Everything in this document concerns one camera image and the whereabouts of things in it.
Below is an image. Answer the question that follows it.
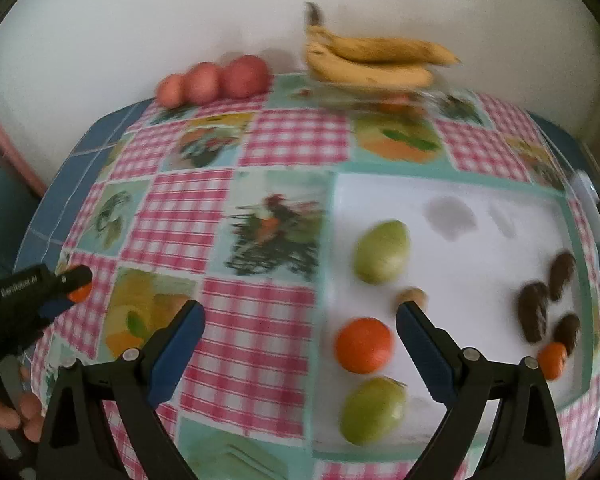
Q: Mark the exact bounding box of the white tray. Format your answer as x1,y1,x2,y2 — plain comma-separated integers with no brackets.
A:
305,172,600,463

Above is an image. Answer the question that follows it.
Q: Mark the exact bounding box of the yellow banana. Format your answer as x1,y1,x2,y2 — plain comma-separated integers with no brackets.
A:
305,42,435,88
305,2,461,66

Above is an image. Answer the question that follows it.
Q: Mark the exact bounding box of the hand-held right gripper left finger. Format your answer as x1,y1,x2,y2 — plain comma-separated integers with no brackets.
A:
35,300,207,480

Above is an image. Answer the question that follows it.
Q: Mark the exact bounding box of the large orange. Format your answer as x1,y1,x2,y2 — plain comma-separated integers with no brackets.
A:
335,317,393,375

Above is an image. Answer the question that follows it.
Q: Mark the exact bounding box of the walnut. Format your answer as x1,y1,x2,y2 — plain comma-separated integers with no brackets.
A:
396,286,428,311

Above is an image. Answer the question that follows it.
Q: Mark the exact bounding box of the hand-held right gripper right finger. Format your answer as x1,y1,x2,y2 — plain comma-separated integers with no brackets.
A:
396,301,566,480

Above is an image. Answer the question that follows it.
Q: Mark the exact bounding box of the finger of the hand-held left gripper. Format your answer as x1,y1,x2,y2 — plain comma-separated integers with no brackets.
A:
55,265,93,297
37,296,76,320

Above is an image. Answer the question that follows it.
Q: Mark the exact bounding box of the clear glass bowl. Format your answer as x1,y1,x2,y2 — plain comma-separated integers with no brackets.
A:
307,77,461,116

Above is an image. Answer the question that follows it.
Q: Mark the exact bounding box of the green mango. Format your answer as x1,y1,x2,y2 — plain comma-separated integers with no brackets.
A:
352,219,412,285
339,376,408,447

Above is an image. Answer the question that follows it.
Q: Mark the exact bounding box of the red apple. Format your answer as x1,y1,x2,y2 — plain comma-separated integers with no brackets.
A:
222,55,272,101
156,74,186,108
184,62,225,106

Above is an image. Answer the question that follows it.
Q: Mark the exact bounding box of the dark brown avocado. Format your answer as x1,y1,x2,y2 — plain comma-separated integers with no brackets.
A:
552,314,582,353
547,251,577,302
517,281,550,345

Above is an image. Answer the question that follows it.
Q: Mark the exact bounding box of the person's left hand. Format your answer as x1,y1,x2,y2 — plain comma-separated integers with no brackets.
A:
0,365,46,443

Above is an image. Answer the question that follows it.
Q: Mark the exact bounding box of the white plastic clamp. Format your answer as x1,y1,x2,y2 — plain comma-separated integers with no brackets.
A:
572,170,600,243

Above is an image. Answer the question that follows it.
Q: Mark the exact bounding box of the pink bar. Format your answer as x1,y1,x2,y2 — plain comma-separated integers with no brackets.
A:
0,125,48,196

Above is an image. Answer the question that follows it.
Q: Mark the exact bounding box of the checkered printed tablecloth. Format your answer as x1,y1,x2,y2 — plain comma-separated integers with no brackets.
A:
17,72,600,480

